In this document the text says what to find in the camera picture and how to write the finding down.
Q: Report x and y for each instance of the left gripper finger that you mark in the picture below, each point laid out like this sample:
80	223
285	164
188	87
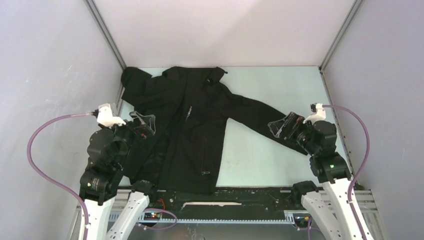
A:
149	124
135	115

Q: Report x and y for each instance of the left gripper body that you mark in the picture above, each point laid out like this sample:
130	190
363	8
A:
141	130

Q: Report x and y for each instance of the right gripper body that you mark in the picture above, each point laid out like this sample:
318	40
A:
300	130

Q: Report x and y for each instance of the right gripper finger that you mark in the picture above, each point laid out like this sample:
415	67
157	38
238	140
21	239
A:
276	130
281	123

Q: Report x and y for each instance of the black jacket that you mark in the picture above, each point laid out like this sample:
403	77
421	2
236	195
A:
192	106

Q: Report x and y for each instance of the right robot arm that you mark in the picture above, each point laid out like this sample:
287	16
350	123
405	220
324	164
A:
342	219

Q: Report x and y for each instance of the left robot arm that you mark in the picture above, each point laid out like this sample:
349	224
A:
108	152

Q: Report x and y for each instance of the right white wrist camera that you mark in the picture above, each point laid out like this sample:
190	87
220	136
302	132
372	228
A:
318	113

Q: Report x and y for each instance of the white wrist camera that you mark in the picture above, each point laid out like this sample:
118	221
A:
318	113
108	115

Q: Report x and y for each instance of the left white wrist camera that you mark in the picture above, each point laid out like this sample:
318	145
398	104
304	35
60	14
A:
108	115

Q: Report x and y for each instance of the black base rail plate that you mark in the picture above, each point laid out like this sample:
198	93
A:
240	203

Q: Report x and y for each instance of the grey slotted cable duct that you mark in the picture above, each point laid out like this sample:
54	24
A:
151	218

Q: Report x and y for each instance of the left aluminium frame post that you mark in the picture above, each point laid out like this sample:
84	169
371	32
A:
99	20

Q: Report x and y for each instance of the aluminium frame post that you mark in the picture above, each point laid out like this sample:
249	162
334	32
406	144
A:
357	4
99	20

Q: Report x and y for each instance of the right aluminium frame post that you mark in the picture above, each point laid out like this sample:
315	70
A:
357	4

